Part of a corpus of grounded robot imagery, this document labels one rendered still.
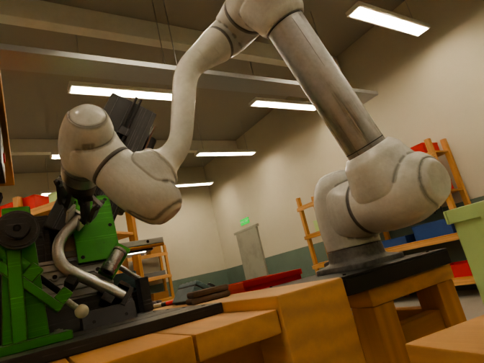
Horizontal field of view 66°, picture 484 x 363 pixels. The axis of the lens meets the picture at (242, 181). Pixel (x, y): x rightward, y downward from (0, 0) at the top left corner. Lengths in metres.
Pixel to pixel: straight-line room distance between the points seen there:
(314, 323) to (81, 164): 0.53
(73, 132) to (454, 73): 6.10
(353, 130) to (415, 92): 5.87
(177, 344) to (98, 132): 0.43
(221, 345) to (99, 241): 0.68
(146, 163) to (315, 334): 0.45
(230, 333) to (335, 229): 0.56
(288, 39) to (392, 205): 0.46
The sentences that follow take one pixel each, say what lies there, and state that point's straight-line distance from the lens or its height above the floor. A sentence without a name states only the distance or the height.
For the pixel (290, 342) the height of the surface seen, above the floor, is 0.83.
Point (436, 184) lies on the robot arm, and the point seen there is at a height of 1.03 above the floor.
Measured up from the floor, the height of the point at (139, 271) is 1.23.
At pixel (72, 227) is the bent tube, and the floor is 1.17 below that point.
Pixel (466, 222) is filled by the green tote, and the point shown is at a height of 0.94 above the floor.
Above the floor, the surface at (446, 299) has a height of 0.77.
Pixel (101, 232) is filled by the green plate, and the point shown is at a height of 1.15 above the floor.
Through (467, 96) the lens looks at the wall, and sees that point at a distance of 6.39.
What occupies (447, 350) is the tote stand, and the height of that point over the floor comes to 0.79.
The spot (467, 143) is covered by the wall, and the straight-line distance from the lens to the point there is 6.34.
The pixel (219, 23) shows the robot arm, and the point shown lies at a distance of 1.10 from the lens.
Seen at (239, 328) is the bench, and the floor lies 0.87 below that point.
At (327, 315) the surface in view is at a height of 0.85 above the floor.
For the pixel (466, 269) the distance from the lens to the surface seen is 5.93.
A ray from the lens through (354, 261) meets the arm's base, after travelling 1.03.
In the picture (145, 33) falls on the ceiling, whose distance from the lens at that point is 5.63.
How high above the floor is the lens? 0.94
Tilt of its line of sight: 14 degrees up
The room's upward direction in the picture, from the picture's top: 13 degrees counter-clockwise
